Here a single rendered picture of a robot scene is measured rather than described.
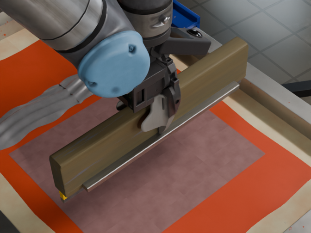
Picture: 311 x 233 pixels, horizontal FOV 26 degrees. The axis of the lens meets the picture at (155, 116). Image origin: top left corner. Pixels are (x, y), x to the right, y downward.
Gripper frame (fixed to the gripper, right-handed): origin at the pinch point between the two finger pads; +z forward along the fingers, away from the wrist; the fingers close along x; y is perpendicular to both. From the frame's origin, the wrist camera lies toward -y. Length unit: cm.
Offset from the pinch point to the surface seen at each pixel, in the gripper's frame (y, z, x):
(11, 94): 8.1, 13.7, -32.4
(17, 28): -3.3, 12.8, -47.1
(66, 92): 0.3, 13.0, -25.2
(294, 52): -136, 109, -65
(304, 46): -142, 109, -65
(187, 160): -5.8, 13.5, 2.0
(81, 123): 2.7, 13.6, -17.4
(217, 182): -6.3, 13.5, 8.8
